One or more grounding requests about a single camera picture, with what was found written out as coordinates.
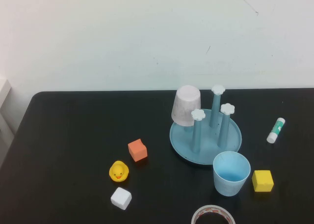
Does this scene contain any yellow rubber duck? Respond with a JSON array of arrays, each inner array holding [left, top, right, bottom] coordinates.
[[108, 160, 130, 183]]

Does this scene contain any white foam cube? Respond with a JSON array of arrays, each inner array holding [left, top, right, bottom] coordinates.
[[110, 187, 132, 211]]

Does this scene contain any blue cup stand with pegs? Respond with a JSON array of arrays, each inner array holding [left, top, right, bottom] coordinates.
[[169, 84, 243, 165]]

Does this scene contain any clear tape roll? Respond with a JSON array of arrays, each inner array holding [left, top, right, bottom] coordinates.
[[191, 204, 236, 224]]

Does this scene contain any yellow foam cube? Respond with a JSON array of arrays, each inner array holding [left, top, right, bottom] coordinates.
[[251, 169, 274, 193]]

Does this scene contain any white and green glue stick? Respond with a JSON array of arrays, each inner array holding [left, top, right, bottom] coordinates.
[[266, 117, 286, 144]]

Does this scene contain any light blue plastic cup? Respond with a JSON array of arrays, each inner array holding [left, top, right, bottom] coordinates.
[[212, 150, 251, 197]]

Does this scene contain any white plastic cup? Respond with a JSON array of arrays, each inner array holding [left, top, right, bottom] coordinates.
[[171, 85, 202, 127]]

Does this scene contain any orange foam cube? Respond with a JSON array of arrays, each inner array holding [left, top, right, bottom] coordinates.
[[127, 138, 148, 163]]

